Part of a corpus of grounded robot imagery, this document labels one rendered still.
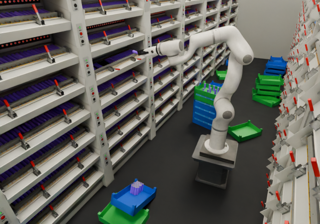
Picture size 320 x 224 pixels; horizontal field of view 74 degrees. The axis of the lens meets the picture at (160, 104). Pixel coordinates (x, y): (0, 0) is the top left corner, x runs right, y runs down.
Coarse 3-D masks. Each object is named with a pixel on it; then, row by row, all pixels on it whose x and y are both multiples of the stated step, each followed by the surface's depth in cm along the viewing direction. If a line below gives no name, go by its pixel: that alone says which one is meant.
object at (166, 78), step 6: (174, 66) 256; (162, 72) 243; (168, 72) 245; (174, 72) 253; (156, 78) 228; (162, 78) 235; (168, 78) 238; (174, 78) 249; (156, 84) 222; (162, 84) 225; (156, 90) 215
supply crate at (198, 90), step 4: (208, 84) 246; (196, 88) 235; (200, 88) 247; (204, 88) 246; (208, 88) 246; (212, 88) 244; (216, 88) 240; (220, 88) 236; (196, 92) 237; (200, 92) 233; (204, 92) 229; (208, 92) 226; (212, 92) 237; (216, 92) 237; (208, 96) 227; (212, 96) 224
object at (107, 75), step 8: (120, 48) 180; (136, 48) 187; (144, 56) 185; (120, 64) 165; (128, 64) 167; (136, 64) 177; (104, 72) 150; (112, 72) 153; (120, 72) 161; (96, 80) 140; (104, 80) 148
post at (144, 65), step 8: (136, 16) 173; (144, 16) 170; (144, 24) 173; (144, 40) 179; (144, 48) 183; (144, 64) 190; (152, 72) 201; (152, 80) 204; (152, 88) 207; (144, 104) 212; (144, 120) 222; (152, 128) 226; (152, 136) 231
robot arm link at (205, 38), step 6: (210, 30) 129; (192, 36) 131; (198, 36) 129; (204, 36) 128; (210, 36) 128; (192, 42) 130; (198, 42) 130; (204, 42) 129; (210, 42) 130; (192, 48) 131; (198, 48) 134; (186, 54) 135; (192, 54) 133; (174, 60) 135; (180, 60) 135; (186, 60) 135
